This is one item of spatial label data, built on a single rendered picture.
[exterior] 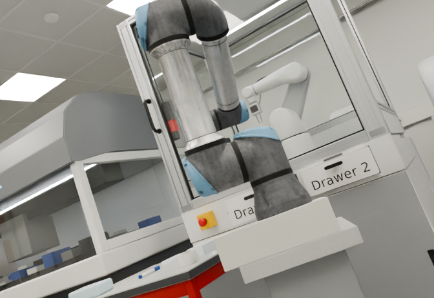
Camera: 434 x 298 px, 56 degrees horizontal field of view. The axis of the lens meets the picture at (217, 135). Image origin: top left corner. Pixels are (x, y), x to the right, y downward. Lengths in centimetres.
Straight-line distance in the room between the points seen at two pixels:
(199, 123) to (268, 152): 19
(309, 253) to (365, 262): 82
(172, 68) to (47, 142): 127
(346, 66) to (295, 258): 96
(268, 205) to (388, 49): 406
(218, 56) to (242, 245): 54
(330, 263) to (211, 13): 69
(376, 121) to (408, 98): 321
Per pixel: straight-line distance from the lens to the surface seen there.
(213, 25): 114
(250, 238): 97
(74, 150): 215
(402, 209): 171
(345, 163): 169
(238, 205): 172
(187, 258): 147
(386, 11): 507
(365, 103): 170
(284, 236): 97
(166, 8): 111
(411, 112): 483
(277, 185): 104
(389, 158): 169
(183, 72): 108
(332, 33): 176
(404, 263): 175
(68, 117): 222
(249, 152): 105
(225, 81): 126
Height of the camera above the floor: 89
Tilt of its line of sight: 10 degrees up
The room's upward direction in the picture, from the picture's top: 21 degrees counter-clockwise
